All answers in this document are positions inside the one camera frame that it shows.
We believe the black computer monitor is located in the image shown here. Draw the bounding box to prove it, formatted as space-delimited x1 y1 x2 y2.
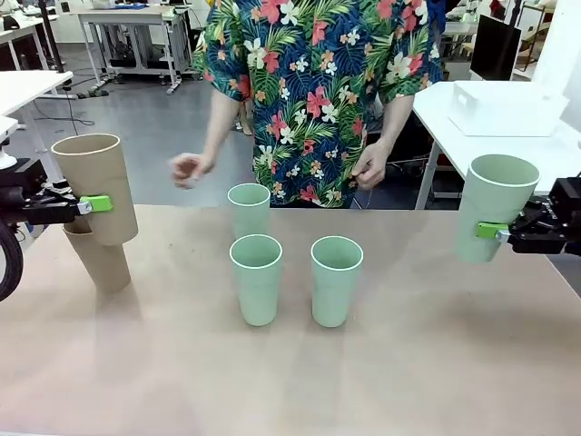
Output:
468 13 524 84

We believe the person's left hand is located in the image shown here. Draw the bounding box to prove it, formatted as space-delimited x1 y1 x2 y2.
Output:
353 141 392 189

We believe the light green plastic cup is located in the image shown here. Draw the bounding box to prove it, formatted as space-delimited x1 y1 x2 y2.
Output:
455 154 542 264
310 235 365 329
227 183 272 240
229 233 283 327

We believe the black stand pole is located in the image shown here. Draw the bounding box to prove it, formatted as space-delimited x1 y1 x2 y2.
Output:
37 0 65 74

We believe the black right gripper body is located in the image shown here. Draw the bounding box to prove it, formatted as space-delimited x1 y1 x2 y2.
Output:
544 173 581 256

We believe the person's left forearm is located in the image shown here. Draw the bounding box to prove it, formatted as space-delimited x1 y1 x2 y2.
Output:
375 92 416 154

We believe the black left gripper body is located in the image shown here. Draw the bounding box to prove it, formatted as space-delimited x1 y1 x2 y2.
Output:
0 159 47 225

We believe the white side table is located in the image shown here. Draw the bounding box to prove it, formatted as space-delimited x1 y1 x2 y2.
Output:
0 70 74 123

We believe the person's right hand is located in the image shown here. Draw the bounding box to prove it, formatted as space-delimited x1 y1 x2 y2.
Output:
168 153 218 192

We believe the person's right forearm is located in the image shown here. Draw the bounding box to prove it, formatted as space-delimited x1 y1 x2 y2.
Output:
201 84 242 163

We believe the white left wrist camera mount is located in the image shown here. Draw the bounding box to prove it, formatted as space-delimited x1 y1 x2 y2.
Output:
0 114 20 171

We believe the brown plastic cup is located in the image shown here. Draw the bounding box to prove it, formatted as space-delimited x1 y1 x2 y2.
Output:
61 223 133 294
50 133 139 247

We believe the white plastic basket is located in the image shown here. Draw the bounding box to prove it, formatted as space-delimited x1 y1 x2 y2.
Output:
446 80 569 138

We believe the person in floral shirt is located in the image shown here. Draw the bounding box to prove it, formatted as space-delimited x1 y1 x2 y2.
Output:
192 0 447 211

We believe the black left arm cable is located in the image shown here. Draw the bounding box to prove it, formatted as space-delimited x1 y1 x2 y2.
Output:
0 221 25 302

